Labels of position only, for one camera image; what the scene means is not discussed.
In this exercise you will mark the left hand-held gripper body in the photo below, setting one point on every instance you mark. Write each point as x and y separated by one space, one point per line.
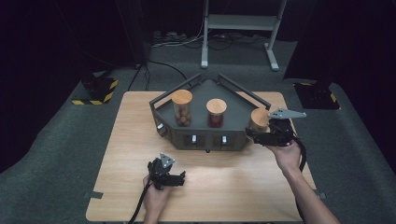
159 171

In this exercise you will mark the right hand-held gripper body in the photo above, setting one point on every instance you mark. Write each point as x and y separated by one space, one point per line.
280 133

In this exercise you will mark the glass jar with pale contents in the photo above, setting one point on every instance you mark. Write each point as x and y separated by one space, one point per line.
259 118

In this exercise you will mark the glass jar with red contents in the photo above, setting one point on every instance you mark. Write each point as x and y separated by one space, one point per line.
216 107

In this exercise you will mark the black corner shelf rack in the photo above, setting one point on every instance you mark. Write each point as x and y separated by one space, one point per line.
202 96

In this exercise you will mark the glass jar with brown nuts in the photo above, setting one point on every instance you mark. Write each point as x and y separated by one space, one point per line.
183 109

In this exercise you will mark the person's left hand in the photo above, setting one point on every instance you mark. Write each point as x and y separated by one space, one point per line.
154 199

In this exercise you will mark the person's right hand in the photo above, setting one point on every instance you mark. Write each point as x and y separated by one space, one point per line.
288 158

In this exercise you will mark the stand base with striped tape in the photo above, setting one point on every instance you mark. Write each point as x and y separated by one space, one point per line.
99 90
316 96

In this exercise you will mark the grey tape strip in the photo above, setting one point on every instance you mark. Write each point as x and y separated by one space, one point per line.
93 195
322 196

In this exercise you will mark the grey metal stand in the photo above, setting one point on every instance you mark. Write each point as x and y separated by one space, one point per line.
241 22

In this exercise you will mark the black power strip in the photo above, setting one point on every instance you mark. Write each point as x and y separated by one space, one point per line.
169 36

